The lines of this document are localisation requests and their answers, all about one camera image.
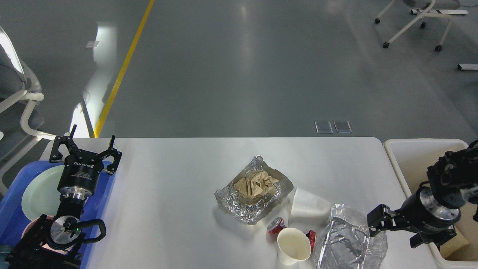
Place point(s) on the light green plate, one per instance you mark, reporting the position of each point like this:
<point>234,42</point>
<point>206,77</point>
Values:
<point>42,196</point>

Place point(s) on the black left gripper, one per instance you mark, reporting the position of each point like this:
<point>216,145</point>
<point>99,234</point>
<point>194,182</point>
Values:
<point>82,168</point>

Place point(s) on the white bar on floor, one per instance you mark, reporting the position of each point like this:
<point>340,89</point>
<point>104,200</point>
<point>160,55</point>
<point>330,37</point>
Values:
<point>467,67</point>

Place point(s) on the white napkin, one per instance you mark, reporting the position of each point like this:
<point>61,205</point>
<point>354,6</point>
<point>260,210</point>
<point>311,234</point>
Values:
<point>306,205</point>

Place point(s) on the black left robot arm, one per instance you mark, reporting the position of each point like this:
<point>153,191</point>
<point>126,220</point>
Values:
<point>60,233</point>

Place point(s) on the pink mug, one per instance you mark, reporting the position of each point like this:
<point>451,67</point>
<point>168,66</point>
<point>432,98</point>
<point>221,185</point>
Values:
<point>43,242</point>

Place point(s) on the white paper cup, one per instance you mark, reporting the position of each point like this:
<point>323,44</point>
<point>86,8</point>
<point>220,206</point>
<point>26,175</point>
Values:
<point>293,246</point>

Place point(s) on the white office chair right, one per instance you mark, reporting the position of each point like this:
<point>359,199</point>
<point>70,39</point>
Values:
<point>433,9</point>

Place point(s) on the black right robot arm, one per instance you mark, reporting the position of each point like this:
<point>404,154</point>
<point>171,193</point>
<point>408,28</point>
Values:
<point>453,178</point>

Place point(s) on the brown paper bag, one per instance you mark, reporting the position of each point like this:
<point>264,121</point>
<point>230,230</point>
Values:
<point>464,246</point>

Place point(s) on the beige waste bin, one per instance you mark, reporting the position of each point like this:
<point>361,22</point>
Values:
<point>410,159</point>

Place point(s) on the red foil wrapper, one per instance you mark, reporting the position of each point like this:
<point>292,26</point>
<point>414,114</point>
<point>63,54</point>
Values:
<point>278,224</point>

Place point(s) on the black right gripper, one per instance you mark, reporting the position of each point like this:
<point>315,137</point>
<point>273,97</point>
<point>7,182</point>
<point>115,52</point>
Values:
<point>421,211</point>

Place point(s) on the crumpled aluminium foil tray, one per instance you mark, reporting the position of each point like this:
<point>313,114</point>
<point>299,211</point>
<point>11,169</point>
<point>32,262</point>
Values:
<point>251,210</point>

